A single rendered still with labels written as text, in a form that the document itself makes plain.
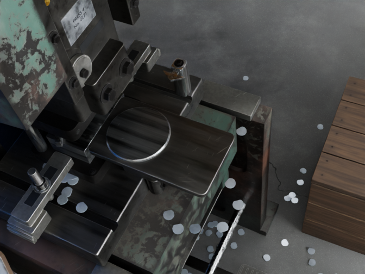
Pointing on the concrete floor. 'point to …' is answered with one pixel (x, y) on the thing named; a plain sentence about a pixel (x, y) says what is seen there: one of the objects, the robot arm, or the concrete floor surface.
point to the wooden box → (341, 176)
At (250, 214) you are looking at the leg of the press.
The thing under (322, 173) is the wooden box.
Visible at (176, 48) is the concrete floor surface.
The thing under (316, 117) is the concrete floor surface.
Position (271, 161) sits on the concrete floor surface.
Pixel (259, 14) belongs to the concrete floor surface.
